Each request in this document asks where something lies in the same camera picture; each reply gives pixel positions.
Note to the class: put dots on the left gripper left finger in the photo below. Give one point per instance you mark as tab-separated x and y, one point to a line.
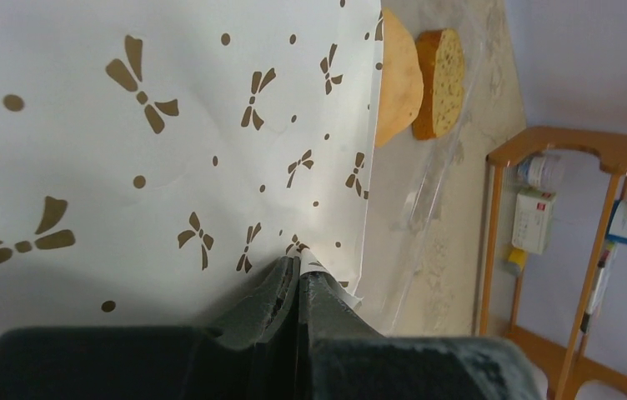
250	352

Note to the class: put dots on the pack of coloured markers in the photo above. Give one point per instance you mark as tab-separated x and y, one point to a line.
600	283

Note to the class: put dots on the fake bread slice brown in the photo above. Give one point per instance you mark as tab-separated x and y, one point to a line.
442	64

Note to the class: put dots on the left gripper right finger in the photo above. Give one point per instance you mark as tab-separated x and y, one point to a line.
333	343

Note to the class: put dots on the white card box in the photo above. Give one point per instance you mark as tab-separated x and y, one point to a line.
533	220

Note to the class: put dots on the white patterned paper bag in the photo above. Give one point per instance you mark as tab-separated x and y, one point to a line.
157	156

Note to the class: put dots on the orange wooden shelf rack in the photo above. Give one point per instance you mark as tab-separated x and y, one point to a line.
542	309

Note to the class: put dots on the yellow grey sponge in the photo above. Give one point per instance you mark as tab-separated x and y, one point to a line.
516	261

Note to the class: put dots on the fake croissant tan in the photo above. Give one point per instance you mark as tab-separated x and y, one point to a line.
402	86

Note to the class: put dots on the clear plastic tray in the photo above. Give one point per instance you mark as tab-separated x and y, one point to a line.
425	223

